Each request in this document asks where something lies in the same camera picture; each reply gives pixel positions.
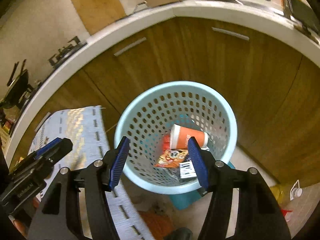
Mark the silver milk carton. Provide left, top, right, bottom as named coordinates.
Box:
left=164, top=161, right=197, bottom=182

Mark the orange panda snack bag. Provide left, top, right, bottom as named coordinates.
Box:
left=155, top=150, right=188, bottom=168

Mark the orange paper cup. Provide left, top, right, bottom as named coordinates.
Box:
left=170, top=124, right=209, bottom=150

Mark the light blue perforated trash basket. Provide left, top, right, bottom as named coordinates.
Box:
left=114, top=81, right=238, bottom=210

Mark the black wok pan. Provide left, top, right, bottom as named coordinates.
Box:
left=1, top=59, right=33, bottom=109

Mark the black gas stove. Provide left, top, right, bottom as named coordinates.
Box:
left=48, top=36, right=87, bottom=69

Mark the clear plastic bottle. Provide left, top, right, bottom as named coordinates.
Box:
left=281, top=179, right=304, bottom=222

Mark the wooden cutting board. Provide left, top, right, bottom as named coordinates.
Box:
left=71, top=0, right=126, bottom=35

